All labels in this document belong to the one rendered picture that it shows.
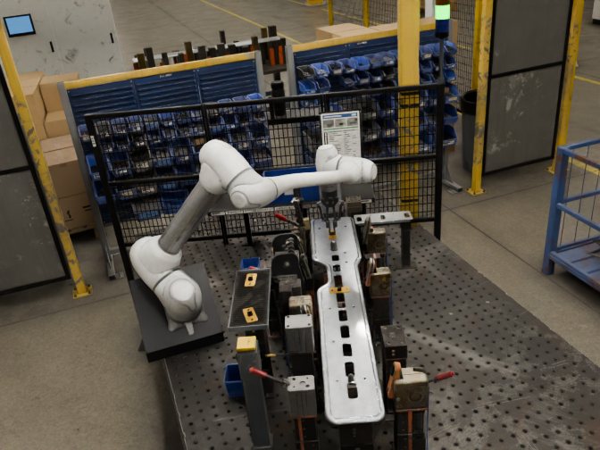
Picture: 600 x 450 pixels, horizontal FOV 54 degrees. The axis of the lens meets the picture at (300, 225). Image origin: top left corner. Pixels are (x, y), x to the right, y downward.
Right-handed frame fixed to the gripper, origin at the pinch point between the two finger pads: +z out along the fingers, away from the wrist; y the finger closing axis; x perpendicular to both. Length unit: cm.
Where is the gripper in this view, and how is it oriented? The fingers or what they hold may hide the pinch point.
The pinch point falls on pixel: (331, 227)
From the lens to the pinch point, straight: 282.9
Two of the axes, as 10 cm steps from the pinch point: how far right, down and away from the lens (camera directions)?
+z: 0.9, 8.8, 4.7
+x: -0.2, -4.7, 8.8
